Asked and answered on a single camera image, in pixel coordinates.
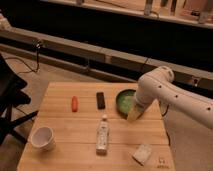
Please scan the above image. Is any black cable on floor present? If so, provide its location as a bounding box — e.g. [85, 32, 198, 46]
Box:
[3, 39, 44, 75]

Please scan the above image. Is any black rectangular block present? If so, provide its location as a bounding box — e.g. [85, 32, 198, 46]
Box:
[96, 92, 105, 109]

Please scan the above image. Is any orange carrot toy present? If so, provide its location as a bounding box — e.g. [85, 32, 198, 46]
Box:
[71, 96, 78, 112]

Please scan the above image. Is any white sponge block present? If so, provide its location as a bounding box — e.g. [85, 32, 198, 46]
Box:
[132, 144, 152, 165]

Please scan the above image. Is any green bowl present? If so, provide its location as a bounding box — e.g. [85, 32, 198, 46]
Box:
[116, 89, 137, 119]

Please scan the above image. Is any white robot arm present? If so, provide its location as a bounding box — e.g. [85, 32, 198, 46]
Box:
[127, 66, 213, 130]

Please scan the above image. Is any clear plastic bottle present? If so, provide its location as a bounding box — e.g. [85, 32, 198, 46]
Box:
[96, 114, 109, 155]

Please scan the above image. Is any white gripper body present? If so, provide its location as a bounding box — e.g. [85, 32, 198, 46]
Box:
[127, 104, 144, 122]

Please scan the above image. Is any white paper cup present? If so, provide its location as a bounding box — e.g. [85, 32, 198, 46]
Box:
[30, 126, 55, 150]

